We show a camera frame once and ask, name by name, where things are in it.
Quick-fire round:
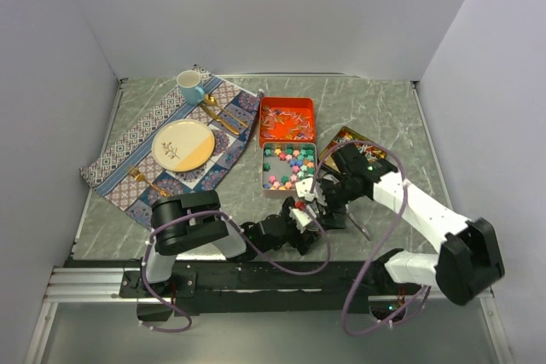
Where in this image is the gold spoon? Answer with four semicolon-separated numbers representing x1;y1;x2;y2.
204;94;248;127

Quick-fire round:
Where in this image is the cream floral plate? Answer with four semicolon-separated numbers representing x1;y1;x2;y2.
151;119;215;172

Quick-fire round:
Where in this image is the blue white mug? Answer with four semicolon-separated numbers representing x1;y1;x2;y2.
177;70;206;106

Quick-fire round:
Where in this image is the clear glass jar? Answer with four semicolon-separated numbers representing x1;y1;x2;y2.
302;213;322;241

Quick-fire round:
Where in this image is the silver metal scoop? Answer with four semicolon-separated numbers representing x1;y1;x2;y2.
346;205;371;241

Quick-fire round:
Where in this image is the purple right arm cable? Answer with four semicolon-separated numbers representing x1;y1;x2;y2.
310;140;432;338

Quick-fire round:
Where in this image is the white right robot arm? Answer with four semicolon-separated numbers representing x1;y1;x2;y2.
320;142;505;306

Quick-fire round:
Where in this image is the orange candy tin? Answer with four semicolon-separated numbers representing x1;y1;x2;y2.
258;96;316;147

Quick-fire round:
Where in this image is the pink star candy tin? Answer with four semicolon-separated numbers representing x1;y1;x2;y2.
260;142;317;199

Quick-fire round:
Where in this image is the gold fork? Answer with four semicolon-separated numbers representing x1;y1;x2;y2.
128;165;169;197

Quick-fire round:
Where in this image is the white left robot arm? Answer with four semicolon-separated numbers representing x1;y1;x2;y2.
138;190;332;298

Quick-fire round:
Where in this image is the gold lollipop tin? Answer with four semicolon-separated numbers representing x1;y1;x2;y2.
317;126;387;175

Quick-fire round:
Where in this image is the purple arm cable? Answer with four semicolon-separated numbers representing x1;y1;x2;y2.
310;140;432;338
142;210;332;333

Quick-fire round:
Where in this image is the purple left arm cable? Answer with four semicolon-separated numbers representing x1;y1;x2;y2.
142;210;332;333

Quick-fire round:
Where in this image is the aluminium frame rail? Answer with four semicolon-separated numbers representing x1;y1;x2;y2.
42;263;142;303

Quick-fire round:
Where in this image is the gold knife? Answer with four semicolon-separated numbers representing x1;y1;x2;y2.
199;103;240;136

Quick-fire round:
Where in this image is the patterned blue placemat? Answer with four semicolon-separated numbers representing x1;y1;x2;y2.
80;66;264;227

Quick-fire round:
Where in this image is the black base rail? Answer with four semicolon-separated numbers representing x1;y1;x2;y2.
119;261;420;315

